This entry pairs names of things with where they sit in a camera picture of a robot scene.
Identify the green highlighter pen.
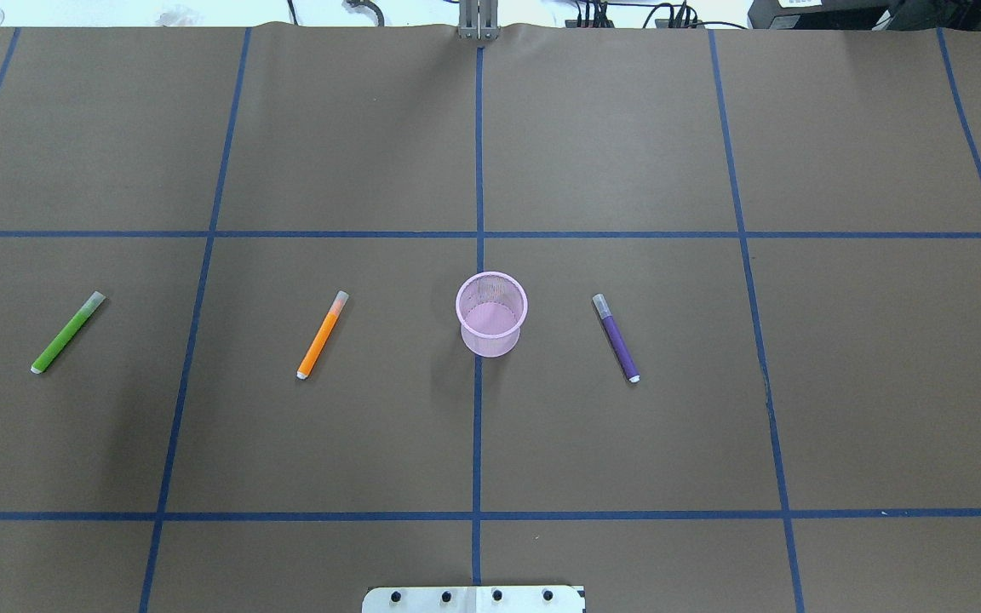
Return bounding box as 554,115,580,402
30,291,106,374

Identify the pink mesh pen holder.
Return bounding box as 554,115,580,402
455,272,529,358

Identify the purple highlighter pen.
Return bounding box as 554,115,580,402
592,294,641,385

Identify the orange highlighter pen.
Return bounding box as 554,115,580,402
295,290,350,381

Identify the aluminium frame post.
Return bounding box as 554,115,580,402
456,0,501,42

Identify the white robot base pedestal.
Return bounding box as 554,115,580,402
361,585,587,612

